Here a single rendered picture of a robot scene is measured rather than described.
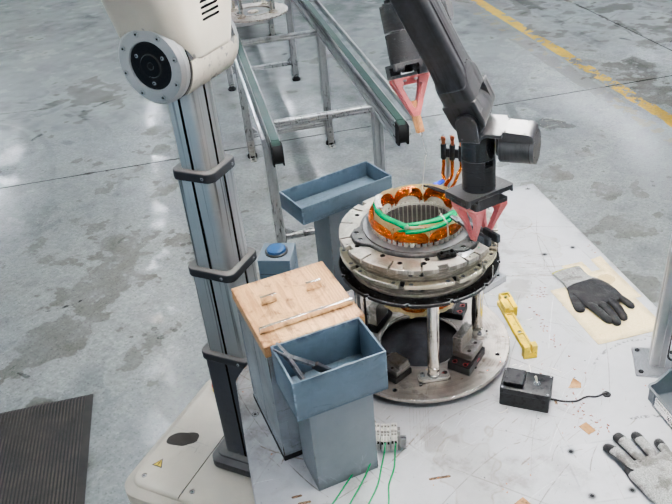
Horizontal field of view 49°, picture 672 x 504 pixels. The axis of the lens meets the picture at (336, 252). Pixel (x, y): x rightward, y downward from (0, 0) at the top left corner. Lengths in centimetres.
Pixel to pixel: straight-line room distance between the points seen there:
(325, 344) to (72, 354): 200
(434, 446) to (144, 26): 96
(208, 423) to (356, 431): 104
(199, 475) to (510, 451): 102
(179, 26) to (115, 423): 171
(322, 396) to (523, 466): 42
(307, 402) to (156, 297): 220
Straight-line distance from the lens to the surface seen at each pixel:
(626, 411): 159
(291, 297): 139
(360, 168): 185
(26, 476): 276
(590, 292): 185
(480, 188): 128
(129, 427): 279
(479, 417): 154
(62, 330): 336
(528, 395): 153
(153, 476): 224
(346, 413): 131
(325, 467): 138
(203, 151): 163
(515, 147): 123
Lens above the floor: 187
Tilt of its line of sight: 33 degrees down
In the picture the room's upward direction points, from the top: 6 degrees counter-clockwise
